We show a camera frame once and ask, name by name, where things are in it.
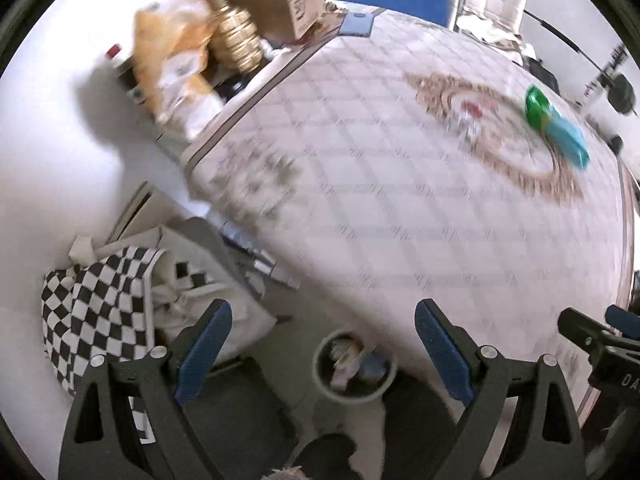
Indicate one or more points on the brown cardboard box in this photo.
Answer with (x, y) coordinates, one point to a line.
(272, 5)

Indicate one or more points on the black white checkered bag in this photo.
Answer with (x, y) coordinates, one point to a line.
(95, 305)

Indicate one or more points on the black round container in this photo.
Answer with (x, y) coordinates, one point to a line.
(232, 87)

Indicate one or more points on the green blue tissue packet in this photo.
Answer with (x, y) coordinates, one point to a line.
(565, 135)

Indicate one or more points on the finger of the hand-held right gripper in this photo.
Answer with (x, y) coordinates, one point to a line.
(585, 332)
(622, 320)

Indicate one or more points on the yellow plastic bag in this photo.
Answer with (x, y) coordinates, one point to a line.
(170, 60)

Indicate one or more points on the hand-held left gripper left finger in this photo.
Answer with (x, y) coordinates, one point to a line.
(205, 355)

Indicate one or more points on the blue phone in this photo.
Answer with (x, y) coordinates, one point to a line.
(357, 23)

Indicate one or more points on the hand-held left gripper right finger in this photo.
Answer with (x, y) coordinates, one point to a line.
(445, 355)

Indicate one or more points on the gold ribbed bottle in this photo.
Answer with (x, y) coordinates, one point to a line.
(235, 35)

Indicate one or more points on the patterned quilted tablecloth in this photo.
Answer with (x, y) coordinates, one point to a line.
(375, 210)

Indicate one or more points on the grey round waste bin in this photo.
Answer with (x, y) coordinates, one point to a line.
(350, 397)

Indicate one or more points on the white cloth bag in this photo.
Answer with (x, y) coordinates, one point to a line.
(220, 280)

